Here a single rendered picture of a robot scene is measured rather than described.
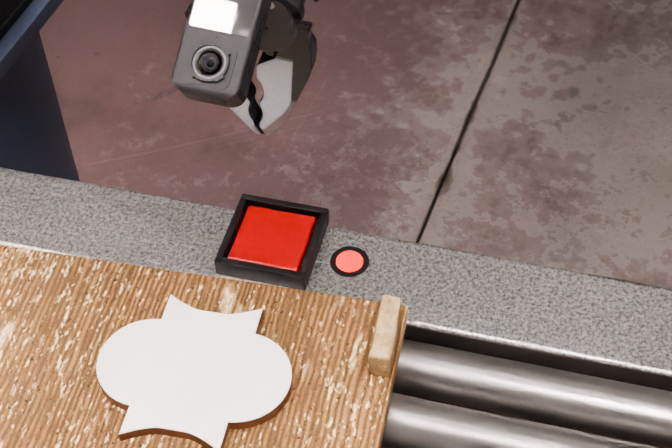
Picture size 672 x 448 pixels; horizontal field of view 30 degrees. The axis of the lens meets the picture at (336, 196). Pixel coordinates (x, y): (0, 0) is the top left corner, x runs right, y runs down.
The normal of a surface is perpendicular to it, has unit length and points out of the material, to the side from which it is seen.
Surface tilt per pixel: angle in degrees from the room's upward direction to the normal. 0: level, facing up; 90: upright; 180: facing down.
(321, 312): 0
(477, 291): 0
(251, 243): 0
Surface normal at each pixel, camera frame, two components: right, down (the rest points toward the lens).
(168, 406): -0.03, -0.66
